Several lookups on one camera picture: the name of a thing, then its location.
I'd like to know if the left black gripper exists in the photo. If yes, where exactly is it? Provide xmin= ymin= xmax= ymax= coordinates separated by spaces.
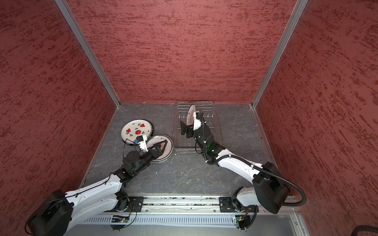
xmin=133 ymin=140 xmax=168 ymax=175

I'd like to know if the orange sunburst white plate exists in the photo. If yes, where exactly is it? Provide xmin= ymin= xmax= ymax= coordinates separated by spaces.
xmin=147 ymin=134 xmax=174 ymax=163

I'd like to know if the watermelon plate blue rim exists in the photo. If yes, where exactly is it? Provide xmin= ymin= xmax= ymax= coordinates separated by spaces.
xmin=121 ymin=119 xmax=154 ymax=145

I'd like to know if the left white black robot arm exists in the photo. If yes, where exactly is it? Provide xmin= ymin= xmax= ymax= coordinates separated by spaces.
xmin=24 ymin=140 xmax=168 ymax=236

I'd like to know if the left small circuit board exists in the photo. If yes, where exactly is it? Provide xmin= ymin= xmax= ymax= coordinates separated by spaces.
xmin=111 ymin=215 xmax=130 ymax=224

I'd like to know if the small circuit board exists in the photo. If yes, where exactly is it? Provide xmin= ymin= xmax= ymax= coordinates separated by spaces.
xmin=233 ymin=215 xmax=251 ymax=230
xmin=111 ymin=215 xmax=130 ymax=224

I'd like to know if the right small circuit board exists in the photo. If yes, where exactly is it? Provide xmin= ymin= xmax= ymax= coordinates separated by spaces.
xmin=233 ymin=215 xmax=251 ymax=230

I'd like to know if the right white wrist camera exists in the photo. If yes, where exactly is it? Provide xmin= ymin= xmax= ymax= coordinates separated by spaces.
xmin=193 ymin=112 xmax=204 ymax=131

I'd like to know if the steel wire dish rack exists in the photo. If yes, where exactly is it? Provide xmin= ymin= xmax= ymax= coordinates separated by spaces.
xmin=172 ymin=101 xmax=223 ymax=154

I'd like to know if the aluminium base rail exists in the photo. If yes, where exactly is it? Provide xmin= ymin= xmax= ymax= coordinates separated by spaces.
xmin=66 ymin=194 xmax=300 ymax=215

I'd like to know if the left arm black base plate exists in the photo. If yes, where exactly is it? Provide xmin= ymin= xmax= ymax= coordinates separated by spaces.
xmin=114 ymin=196 xmax=144 ymax=212

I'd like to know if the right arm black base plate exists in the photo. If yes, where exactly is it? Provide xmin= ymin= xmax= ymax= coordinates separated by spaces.
xmin=219 ymin=197 xmax=259 ymax=213

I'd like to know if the white perforated cable tray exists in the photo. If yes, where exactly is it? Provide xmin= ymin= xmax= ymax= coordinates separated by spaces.
xmin=81 ymin=214 xmax=236 ymax=228

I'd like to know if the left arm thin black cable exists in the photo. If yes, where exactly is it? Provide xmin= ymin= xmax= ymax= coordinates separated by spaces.
xmin=25 ymin=138 xmax=139 ymax=234

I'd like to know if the right aluminium corner post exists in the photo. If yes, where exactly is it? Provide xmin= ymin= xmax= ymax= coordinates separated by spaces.
xmin=252 ymin=0 xmax=308 ymax=109

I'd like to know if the aluminium corner post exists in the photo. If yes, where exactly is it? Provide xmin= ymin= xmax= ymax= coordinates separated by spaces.
xmin=252 ymin=0 xmax=308 ymax=109
xmin=55 ymin=0 xmax=122 ymax=109

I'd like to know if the left aluminium corner post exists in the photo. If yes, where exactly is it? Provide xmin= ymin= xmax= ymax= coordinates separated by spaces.
xmin=55 ymin=0 xmax=122 ymax=109

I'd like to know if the black hose bottom right corner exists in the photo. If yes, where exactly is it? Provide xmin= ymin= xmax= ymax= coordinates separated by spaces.
xmin=350 ymin=225 xmax=378 ymax=236

